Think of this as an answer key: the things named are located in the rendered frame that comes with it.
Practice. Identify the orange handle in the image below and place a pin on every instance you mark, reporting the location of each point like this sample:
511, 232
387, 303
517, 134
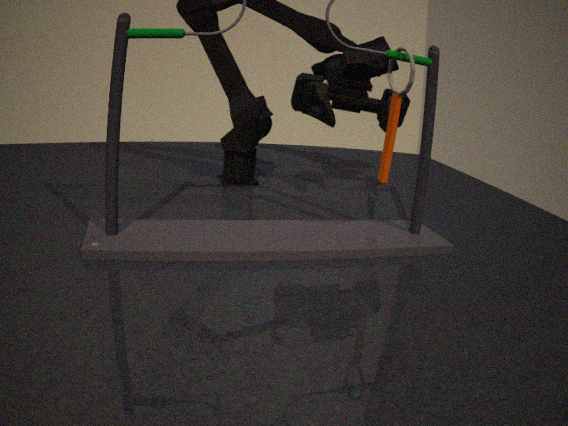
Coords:
394, 116

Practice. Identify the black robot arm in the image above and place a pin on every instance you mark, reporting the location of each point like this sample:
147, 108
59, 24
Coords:
251, 115

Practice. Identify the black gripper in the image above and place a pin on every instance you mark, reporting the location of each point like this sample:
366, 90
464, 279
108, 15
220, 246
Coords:
311, 96

